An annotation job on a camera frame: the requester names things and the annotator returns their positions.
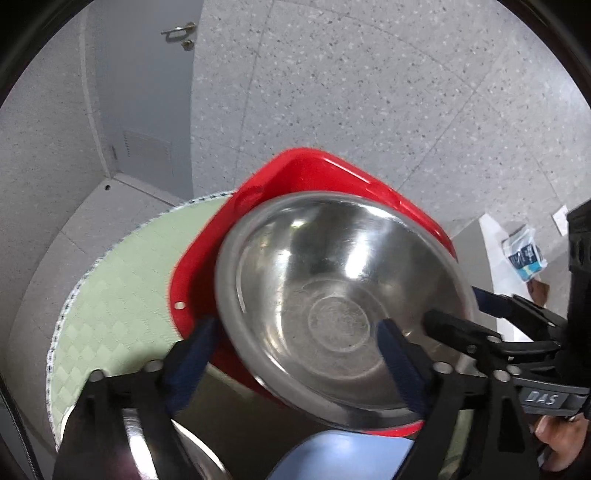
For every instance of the white sink counter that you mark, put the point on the white sink counter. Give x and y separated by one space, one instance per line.
481 257

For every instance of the red plastic basin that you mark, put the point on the red plastic basin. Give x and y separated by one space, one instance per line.
191 290

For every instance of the blue wavy plate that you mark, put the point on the blue wavy plate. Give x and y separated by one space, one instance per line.
337 454

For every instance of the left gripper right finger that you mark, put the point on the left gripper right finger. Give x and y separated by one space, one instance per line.
499 443

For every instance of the door handle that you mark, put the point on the door handle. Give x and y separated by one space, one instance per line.
181 35

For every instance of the brown cloth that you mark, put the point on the brown cloth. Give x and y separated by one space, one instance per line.
538 291

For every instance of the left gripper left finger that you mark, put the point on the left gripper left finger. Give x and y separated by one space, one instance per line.
121 427

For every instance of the right hand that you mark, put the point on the right hand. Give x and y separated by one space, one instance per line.
565 439

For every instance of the white wall sockets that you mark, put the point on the white wall sockets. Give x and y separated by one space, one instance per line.
560 220

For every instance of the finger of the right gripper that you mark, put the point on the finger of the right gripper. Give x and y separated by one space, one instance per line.
478 346
517 310

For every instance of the blue tissue pack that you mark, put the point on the blue tissue pack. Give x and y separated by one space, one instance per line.
522 251

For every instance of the green checkered table mat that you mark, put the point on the green checkered table mat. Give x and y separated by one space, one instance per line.
116 317

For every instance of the grey door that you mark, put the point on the grey door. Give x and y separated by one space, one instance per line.
144 89

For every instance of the large steel bowl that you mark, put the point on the large steel bowl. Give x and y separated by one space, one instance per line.
301 284

